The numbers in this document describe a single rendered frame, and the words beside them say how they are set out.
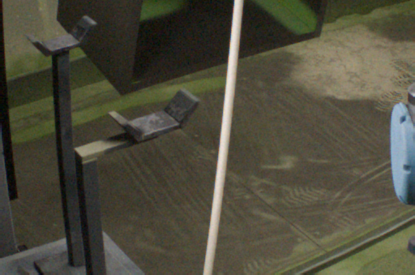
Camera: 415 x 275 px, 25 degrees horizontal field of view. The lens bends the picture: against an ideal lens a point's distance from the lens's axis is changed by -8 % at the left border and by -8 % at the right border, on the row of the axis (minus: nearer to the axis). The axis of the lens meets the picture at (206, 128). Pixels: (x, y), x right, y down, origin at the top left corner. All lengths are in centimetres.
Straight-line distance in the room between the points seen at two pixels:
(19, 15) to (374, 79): 122
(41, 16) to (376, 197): 121
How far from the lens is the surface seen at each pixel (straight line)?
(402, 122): 133
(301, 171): 276
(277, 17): 260
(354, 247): 249
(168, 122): 87
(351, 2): 372
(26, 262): 121
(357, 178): 275
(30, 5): 308
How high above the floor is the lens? 154
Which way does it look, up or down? 31 degrees down
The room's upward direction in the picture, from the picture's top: 1 degrees clockwise
